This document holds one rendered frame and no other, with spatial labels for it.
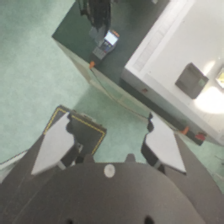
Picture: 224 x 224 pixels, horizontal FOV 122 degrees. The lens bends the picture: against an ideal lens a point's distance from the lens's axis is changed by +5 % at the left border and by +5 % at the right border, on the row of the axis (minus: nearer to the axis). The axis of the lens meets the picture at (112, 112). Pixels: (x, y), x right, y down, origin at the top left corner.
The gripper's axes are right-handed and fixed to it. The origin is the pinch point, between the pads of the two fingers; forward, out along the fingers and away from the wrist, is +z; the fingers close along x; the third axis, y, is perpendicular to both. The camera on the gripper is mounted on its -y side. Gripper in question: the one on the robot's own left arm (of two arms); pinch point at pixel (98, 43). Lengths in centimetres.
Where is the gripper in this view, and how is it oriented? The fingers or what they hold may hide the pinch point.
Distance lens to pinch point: 48.5
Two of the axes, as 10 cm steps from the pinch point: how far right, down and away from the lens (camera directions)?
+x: 7.8, 6.1, 1.0
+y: -5.8, 7.8, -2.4
